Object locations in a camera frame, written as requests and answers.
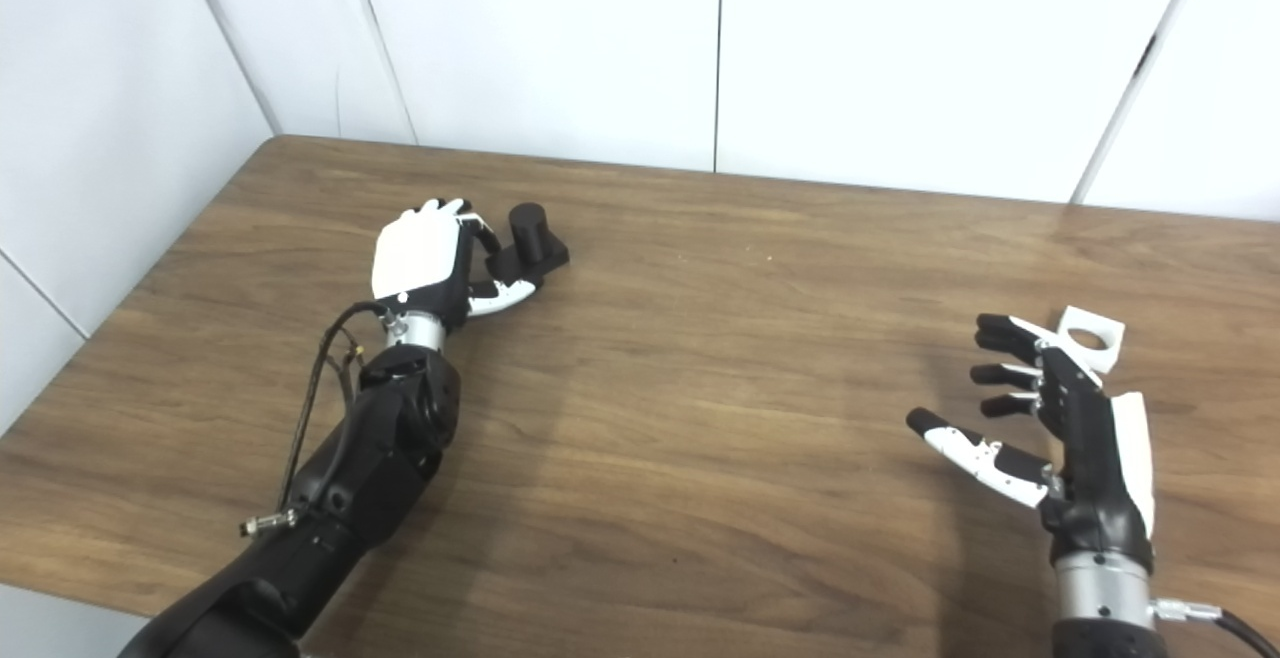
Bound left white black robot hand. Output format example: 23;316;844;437
371;199;541;331

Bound left wrist thin wires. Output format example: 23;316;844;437
330;323;367;409

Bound white square piece with hole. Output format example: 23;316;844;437
1055;306;1126;375

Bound black peg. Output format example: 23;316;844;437
486;203;571;285

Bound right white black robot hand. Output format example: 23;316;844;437
906;314;1157;574

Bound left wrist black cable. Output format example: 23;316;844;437
240;300;393;539

